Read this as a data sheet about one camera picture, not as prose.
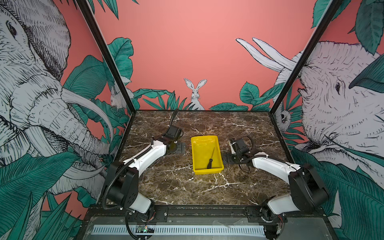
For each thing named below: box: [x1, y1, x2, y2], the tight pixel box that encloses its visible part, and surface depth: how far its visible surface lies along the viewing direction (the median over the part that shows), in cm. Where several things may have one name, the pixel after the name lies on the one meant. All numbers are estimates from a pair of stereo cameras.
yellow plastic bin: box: [191, 135, 224, 175], surface depth 95 cm
